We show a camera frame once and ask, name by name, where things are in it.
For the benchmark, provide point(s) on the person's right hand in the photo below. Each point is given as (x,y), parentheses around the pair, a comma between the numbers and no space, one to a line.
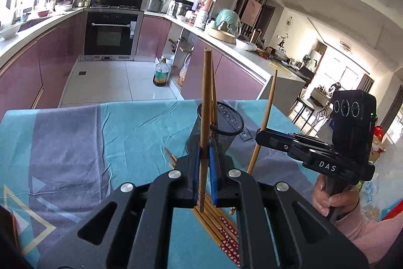
(341,202)

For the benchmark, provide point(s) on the black mesh utensil holder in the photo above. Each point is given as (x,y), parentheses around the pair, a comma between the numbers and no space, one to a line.
(228,136)

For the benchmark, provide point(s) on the teal and grey tablecloth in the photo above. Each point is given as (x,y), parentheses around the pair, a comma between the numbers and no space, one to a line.
(78,146)

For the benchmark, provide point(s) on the purple window-side kitchen cabinets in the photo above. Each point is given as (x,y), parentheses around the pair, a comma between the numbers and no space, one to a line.
(37,67)

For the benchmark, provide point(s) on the clear plastic bag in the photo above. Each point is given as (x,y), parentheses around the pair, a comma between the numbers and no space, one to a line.
(184,73)

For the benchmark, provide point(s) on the cooking oil bottle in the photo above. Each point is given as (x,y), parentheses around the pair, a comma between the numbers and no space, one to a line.
(161,73)

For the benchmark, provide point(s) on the purple kitchen island cabinets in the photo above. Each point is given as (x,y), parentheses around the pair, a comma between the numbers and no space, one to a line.
(233,76)

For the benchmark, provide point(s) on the black built-in oven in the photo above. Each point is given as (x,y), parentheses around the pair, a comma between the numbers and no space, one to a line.
(108,35)

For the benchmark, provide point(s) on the white bowl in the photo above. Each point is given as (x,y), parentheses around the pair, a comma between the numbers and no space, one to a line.
(9,31)

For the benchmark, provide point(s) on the bunch of wooden chopsticks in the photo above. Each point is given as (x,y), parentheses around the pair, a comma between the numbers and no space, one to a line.
(217,225)

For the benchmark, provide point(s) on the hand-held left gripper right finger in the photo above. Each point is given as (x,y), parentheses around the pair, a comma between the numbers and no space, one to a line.
(214,176)

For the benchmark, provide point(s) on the purple corner cabinet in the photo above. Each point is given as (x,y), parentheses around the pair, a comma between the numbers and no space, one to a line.
(151,35)

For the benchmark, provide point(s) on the pink thermos jug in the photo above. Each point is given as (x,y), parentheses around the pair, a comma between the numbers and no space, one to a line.
(207,9)

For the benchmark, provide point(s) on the steel pot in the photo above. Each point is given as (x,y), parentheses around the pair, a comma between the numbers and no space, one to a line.
(181,9)

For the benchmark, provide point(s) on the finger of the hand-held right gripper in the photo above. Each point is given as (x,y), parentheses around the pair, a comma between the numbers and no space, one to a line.
(308,139)
(277,143)

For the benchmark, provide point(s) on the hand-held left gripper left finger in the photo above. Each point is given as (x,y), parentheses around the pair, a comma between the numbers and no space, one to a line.
(195,176)

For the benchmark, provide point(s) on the round bamboo steamer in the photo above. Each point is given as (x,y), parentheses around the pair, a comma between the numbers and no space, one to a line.
(222,35)

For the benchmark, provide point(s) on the teal food cover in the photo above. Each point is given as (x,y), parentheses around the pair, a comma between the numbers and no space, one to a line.
(228,20)

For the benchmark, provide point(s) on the ceiling lamp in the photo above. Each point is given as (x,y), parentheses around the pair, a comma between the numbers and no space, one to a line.
(345,46)

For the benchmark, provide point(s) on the person's right forearm pink sleeve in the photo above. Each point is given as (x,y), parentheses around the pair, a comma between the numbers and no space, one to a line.
(371,231)

